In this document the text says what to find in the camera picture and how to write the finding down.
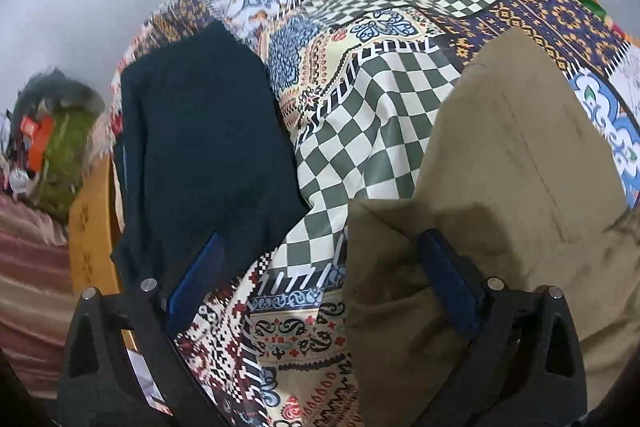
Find khaki pants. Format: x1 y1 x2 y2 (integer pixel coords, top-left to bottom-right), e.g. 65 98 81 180
345 26 640 427

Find folded navy pants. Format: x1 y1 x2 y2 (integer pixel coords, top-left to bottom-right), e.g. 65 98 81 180
110 21 310 304

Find striped pink curtain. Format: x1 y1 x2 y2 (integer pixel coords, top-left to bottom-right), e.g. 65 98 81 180
0 191 77 403

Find yellow wooden lap desk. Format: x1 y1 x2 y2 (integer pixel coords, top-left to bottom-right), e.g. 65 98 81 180
68 154 140 353

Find orange box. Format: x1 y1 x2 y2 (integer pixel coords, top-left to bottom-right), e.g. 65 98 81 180
21 116 57 174

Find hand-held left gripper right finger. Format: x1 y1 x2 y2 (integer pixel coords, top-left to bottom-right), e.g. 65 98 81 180
417 229 587 427

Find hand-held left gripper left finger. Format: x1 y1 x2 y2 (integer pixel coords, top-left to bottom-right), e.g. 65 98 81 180
57 233 227 427

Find patchwork printed blanket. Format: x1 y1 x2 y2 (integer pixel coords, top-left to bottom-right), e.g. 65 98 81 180
85 0 640 427

